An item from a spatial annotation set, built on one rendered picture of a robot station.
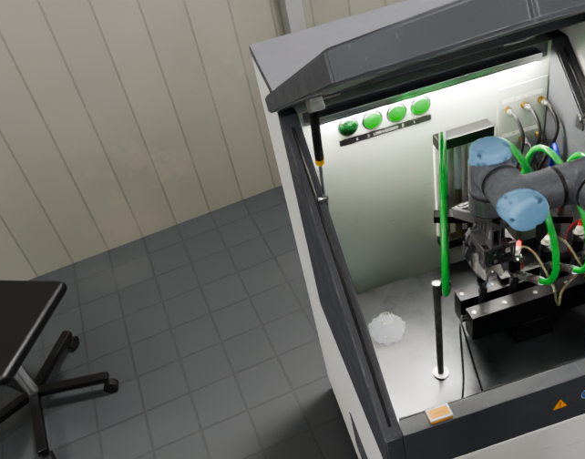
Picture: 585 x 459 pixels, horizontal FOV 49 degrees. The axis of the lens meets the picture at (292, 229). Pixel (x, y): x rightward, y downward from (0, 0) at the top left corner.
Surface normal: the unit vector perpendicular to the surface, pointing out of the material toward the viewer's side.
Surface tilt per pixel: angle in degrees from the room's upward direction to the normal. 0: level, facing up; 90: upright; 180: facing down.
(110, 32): 90
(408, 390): 0
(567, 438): 90
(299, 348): 0
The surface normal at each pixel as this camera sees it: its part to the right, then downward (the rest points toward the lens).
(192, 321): -0.18, -0.75
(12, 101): 0.35, 0.56
